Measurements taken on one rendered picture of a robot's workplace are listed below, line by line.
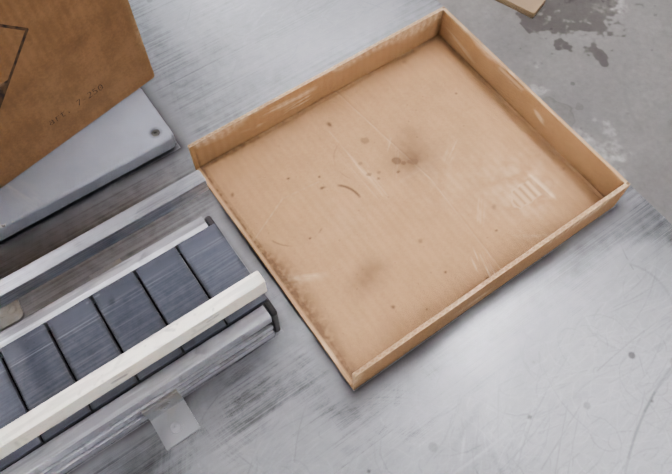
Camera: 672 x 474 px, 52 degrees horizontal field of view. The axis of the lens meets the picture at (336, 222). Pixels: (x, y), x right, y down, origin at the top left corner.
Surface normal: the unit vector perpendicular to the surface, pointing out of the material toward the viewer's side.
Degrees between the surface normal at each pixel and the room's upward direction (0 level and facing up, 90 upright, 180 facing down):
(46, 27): 90
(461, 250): 0
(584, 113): 0
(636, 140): 0
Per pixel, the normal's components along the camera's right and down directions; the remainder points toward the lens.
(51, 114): 0.72, 0.61
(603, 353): 0.00, -0.47
